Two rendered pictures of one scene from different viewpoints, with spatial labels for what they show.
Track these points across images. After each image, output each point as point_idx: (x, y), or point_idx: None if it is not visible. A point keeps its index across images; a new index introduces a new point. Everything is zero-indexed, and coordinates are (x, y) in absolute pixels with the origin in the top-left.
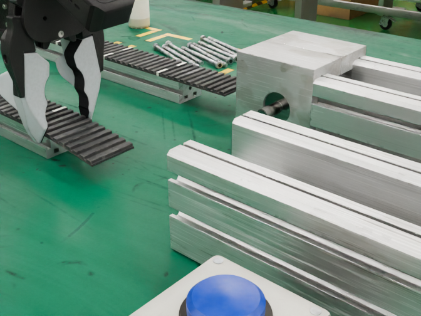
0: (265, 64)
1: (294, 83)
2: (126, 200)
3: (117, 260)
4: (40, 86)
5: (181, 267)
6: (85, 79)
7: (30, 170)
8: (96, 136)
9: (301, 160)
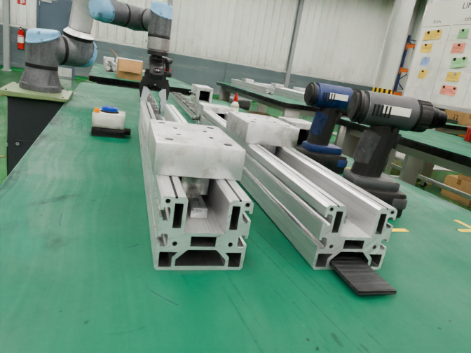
0: (200, 105)
1: (201, 110)
2: None
3: (126, 126)
4: (146, 96)
5: (134, 129)
6: (160, 100)
7: (138, 118)
8: (154, 113)
9: (166, 111)
